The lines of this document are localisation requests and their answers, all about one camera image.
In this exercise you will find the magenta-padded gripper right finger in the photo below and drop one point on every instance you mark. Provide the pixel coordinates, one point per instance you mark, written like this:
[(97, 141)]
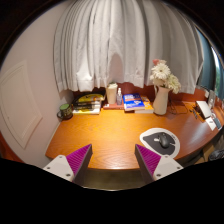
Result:
[(166, 165)]

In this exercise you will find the yellow-covered book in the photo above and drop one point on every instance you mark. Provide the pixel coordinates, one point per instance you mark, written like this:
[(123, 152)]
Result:
[(90, 98)]

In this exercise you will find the dark book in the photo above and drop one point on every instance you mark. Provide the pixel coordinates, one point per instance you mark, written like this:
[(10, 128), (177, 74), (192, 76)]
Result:
[(85, 106)]

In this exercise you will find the white paper sheet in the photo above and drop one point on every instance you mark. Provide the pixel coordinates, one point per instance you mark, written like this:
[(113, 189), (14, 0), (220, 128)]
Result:
[(211, 123)]

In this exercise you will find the white and grey mouse pad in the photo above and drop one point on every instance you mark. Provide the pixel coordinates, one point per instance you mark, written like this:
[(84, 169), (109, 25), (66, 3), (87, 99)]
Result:
[(150, 141)]

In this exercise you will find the white ceramic vase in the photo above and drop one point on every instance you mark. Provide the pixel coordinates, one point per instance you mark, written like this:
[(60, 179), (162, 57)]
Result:
[(161, 101)]

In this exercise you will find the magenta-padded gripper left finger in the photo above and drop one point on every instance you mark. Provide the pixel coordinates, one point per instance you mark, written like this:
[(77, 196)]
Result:
[(58, 166)]

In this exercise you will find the dark grey computer mouse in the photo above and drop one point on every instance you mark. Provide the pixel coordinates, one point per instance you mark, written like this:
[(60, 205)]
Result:
[(164, 140)]

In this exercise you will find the dark green mug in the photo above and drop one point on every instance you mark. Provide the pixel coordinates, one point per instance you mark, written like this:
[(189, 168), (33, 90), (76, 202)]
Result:
[(66, 111)]

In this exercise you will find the white lidded cup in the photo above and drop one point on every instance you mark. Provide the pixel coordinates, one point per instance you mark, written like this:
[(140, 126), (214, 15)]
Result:
[(111, 95)]

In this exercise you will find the flat red book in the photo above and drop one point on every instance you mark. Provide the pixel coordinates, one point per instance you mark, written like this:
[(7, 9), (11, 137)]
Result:
[(111, 107)]

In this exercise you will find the grey office chair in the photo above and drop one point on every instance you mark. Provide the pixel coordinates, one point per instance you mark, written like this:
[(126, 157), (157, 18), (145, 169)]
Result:
[(217, 155)]

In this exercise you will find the white flower bouquet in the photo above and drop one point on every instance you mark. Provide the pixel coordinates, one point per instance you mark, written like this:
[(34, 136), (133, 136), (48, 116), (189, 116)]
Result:
[(161, 71)]

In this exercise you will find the dark window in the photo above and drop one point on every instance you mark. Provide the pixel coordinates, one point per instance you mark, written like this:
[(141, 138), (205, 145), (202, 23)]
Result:
[(208, 66)]

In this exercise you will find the blue book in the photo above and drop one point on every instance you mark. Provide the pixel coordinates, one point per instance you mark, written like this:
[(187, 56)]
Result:
[(133, 101)]

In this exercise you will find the white pleated curtain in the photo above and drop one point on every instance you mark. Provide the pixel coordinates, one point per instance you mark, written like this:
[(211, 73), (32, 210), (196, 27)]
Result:
[(126, 43)]

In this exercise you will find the dark pen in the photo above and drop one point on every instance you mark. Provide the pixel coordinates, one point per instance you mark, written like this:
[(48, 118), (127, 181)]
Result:
[(195, 114)]

